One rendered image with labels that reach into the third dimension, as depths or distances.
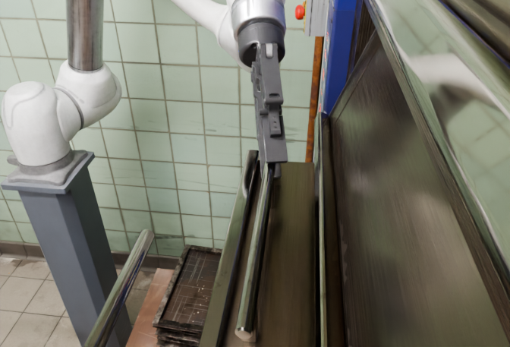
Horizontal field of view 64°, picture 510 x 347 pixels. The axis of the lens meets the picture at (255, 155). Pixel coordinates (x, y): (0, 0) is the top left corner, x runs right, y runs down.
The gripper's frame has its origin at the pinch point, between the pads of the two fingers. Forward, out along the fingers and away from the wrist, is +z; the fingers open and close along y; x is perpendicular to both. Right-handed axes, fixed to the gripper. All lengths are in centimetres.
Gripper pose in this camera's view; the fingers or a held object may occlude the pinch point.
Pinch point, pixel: (272, 150)
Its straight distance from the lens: 59.7
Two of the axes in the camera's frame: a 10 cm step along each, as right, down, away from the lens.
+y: -0.8, 3.9, 9.2
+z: 0.8, 9.2, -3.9
